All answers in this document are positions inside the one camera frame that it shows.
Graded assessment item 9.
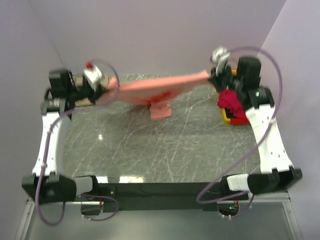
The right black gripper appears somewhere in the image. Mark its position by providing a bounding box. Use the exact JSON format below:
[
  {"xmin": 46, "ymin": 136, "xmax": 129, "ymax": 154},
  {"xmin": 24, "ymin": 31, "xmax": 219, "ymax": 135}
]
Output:
[{"xmin": 208, "ymin": 62, "xmax": 244, "ymax": 94}]

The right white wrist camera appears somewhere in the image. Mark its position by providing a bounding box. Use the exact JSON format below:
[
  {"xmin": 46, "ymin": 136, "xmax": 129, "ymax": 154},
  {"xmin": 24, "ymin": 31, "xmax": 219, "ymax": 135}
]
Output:
[{"xmin": 210, "ymin": 46, "xmax": 231, "ymax": 76}]

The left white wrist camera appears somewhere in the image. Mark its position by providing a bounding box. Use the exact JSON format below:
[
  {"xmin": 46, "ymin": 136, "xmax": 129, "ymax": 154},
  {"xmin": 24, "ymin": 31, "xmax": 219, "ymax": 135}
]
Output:
[{"xmin": 83, "ymin": 65, "xmax": 104, "ymax": 91}]

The red t shirt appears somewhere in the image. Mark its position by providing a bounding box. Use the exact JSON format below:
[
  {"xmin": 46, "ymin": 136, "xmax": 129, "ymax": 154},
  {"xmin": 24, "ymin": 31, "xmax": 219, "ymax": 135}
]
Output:
[{"xmin": 216, "ymin": 89, "xmax": 251, "ymax": 126}]

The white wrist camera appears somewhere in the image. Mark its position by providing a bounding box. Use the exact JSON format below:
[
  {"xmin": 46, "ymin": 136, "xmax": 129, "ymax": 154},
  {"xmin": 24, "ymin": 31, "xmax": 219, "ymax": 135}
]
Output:
[
  {"xmin": 83, "ymin": 65, "xmax": 104, "ymax": 91},
  {"xmin": 210, "ymin": 46, "xmax": 231, "ymax": 76}
]

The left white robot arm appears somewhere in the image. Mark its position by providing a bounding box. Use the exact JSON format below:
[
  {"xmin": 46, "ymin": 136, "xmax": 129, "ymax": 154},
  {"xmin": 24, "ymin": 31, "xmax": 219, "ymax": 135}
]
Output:
[{"xmin": 21, "ymin": 64, "xmax": 106, "ymax": 205}]

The yellow plastic bin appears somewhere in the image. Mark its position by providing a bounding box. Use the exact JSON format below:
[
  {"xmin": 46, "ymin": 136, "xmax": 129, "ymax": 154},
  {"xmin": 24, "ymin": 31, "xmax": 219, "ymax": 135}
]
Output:
[{"xmin": 221, "ymin": 69, "xmax": 251, "ymax": 126}]

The pink t shirt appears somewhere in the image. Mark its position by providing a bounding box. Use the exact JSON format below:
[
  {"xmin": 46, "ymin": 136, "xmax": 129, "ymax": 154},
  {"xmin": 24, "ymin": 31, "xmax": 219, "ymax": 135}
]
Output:
[{"xmin": 97, "ymin": 70, "xmax": 210, "ymax": 120}]

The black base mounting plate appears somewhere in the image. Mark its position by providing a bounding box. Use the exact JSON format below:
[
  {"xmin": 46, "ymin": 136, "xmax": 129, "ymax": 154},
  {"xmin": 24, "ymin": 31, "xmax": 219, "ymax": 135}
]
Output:
[{"xmin": 70, "ymin": 182, "xmax": 250, "ymax": 214}]

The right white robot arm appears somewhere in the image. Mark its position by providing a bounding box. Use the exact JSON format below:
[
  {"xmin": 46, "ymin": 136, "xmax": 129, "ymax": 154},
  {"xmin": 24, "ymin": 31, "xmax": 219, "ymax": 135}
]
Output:
[{"xmin": 209, "ymin": 53, "xmax": 303, "ymax": 200}]

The brown cardboard sheet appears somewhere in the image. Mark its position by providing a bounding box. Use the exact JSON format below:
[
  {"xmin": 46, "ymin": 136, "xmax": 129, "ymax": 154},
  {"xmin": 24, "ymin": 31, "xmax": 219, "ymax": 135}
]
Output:
[{"xmin": 73, "ymin": 74, "xmax": 112, "ymax": 107}]

